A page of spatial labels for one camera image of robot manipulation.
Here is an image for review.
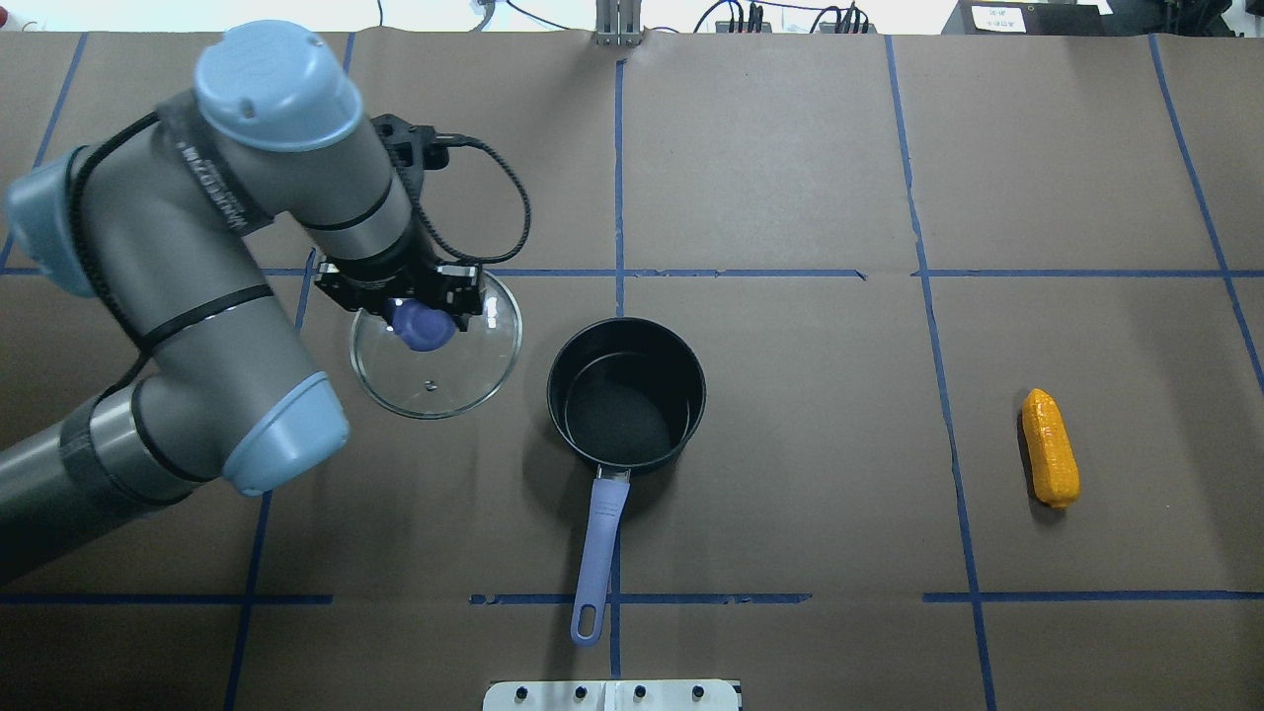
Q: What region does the glass pot lid purple knob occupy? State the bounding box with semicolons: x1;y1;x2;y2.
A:
351;275;523;420

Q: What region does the black box with label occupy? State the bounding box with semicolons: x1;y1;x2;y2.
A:
940;1;1109;37

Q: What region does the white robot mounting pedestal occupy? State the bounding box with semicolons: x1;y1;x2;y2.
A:
480;678;744;710

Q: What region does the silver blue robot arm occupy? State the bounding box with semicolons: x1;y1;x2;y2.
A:
3;20;484;584

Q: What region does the silver aluminium frame post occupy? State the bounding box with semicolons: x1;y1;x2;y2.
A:
592;0;643;46

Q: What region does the yellow toy corn cob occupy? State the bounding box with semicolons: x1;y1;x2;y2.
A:
1020;388;1079;512

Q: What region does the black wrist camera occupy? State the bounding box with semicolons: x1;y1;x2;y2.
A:
370;114;450;175

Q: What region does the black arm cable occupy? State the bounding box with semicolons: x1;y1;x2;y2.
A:
70;109;532;396

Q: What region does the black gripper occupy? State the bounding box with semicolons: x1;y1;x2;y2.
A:
315;258;485;319

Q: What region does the dark blue saucepan purple handle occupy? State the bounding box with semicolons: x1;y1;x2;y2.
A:
546;318;707;646

